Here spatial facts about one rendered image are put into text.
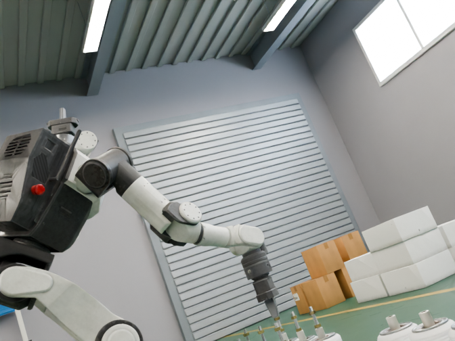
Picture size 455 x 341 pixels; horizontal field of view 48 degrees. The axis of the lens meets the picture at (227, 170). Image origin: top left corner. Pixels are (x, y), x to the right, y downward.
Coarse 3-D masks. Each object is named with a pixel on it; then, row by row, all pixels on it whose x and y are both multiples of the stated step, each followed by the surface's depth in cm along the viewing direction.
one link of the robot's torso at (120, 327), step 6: (120, 324) 149; (108, 330) 147; (114, 330) 147; (120, 330) 147; (126, 330) 148; (132, 330) 149; (108, 336) 146; (114, 336) 146; (120, 336) 146; (126, 336) 147; (132, 336) 148; (138, 336) 149
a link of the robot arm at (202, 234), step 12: (168, 228) 155; (180, 228) 153; (192, 228) 153; (204, 228) 156; (216, 228) 160; (180, 240) 155; (192, 240) 155; (204, 240) 156; (216, 240) 159; (228, 240) 162
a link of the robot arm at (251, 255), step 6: (240, 246) 168; (246, 246) 166; (264, 246) 172; (234, 252) 171; (240, 252) 168; (246, 252) 167; (252, 252) 166; (258, 252) 166; (264, 252) 167; (246, 258) 165; (252, 258) 165; (258, 258) 165; (264, 258) 166; (246, 264) 165; (252, 264) 164
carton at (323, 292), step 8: (312, 280) 505; (320, 280) 502; (328, 280) 505; (336, 280) 508; (304, 288) 522; (312, 288) 508; (320, 288) 499; (328, 288) 502; (336, 288) 505; (312, 296) 512; (320, 296) 499; (328, 296) 499; (336, 296) 501; (344, 296) 505; (312, 304) 515; (320, 304) 502; (328, 304) 495
